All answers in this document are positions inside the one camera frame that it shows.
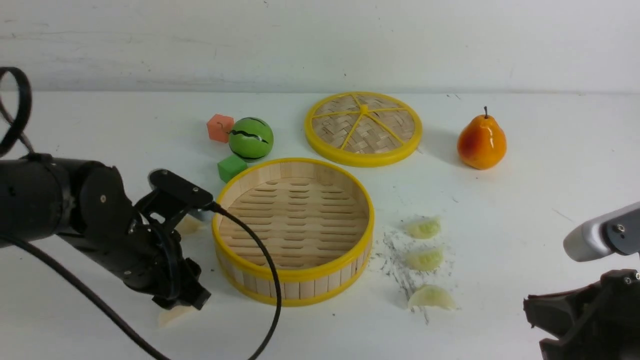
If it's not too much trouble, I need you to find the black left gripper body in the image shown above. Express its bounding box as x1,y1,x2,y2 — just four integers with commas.
60,198,211,310

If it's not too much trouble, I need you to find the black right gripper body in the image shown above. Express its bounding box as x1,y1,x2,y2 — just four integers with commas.
523,269,640,360

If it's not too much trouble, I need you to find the white dumpling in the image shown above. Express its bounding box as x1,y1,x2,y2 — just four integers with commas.
157,305,197,329
174,215,204,237

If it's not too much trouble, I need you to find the green dumpling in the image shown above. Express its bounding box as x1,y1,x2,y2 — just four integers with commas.
405,247,444,272
407,284,457,311
406,216,441,240

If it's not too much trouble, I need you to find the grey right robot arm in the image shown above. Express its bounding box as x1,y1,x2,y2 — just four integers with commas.
523,203,640,360

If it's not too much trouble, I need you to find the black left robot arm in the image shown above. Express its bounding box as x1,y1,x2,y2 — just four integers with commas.
0,153,214,310

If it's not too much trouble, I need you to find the bamboo steamer tray yellow rim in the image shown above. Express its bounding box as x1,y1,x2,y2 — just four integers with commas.
211,158,375,306

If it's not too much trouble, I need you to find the bamboo steamer lid yellow rim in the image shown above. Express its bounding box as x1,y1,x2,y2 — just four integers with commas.
303,91,423,167

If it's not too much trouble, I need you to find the green foam cube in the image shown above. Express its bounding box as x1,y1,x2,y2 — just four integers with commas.
217,154,249,183

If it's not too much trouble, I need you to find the orange foam cube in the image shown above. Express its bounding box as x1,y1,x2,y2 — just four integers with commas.
206,113,235,144

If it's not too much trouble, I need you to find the green toy watermelon ball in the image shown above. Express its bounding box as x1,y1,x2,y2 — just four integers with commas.
228,117,274,162

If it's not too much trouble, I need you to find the orange toy pear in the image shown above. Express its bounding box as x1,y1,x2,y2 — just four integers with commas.
457,105,508,170

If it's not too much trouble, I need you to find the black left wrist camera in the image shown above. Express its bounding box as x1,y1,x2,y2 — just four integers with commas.
134,168,214,231

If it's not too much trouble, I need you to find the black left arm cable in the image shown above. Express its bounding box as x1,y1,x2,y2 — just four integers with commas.
0,66,282,360

